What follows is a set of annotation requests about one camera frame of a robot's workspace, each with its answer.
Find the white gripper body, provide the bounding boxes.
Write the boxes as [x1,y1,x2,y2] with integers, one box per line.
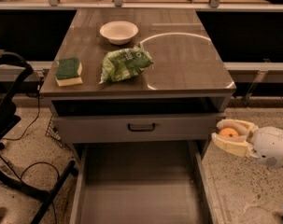
[248,127,283,169]

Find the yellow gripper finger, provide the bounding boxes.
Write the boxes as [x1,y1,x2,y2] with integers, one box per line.
[211,133,253,158]
[217,119,259,137]

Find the orange fruit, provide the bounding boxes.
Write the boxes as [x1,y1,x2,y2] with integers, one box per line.
[219,128,239,137]

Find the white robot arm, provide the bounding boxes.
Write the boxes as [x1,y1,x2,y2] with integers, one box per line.
[211,119,283,169]

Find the open bottom drawer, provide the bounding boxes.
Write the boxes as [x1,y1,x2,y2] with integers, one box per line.
[69,141,219,224]

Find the grey drawer cabinet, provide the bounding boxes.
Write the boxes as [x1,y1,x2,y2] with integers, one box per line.
[41,8,235,157]

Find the green chip bag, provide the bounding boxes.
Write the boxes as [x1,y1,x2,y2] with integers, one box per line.
[100,43,153,84]

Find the white bowl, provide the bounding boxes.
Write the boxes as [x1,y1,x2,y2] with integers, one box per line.
[100,21,138,45]

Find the green yellow sponge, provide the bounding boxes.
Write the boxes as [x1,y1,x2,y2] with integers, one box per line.
[55,58,83,87]

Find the middle drawer with black handle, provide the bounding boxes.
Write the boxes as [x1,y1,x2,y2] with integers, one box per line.
[53,113,224,144]

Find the black floor cable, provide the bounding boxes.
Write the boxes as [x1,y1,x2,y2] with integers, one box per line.
[0,75,61,224]

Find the black chair frame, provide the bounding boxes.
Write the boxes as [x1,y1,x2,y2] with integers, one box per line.
[0,50,78,224]

